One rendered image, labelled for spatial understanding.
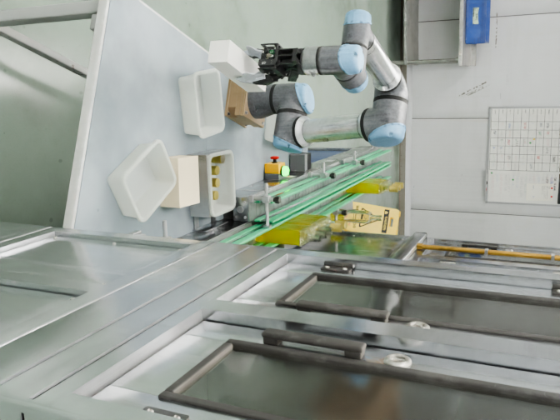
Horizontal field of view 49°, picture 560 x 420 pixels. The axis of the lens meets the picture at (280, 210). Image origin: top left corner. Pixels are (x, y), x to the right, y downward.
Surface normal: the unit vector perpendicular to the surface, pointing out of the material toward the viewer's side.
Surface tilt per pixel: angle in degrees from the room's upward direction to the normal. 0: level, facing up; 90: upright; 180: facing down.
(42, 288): 90
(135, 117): 0
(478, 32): 91
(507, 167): 90
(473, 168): 90
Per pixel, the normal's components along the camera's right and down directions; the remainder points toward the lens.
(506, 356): -0.42, 0.20
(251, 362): -0.03, -0.98
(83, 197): 0.91, 0.06
